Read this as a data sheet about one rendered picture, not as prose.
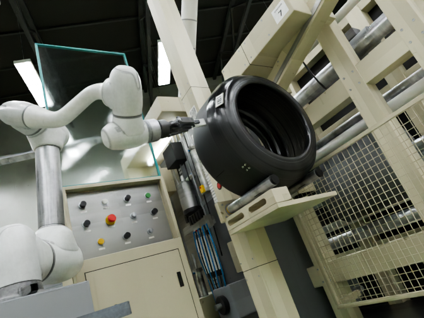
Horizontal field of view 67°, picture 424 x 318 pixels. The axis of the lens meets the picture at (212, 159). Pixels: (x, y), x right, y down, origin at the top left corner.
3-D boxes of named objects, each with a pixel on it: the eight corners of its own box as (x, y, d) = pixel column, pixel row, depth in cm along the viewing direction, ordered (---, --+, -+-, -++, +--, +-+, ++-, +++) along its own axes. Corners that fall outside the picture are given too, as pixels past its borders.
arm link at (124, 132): (151, 149, 120) (149, 114, 115) (110, 157, 111) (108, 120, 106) (137, 141, 128) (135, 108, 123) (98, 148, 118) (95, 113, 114)
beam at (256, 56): (228, 90, 198) (219, 70, 204) (259, 92, 213) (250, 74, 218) (293, 9, 153) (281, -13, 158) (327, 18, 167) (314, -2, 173)
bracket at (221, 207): (221, 223, 151) (214, 204, 154) (280, 209, 173) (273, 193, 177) (224, 221, 148) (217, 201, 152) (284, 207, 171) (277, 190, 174)
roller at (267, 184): (235, 208, 156) (233, 216, 153) (226, 204, 155) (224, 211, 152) (280, 176, 130) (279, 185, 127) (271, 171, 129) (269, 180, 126)
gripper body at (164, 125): (156, 115, 123) (176, 113, 129) (149, 127, 130) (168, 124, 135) (164, 132, 121) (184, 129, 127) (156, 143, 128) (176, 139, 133)
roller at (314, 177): (276, 200, 172) (274, 207, 169) (269, 195, 171) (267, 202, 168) (323, 171, 146) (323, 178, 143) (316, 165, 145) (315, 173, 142)
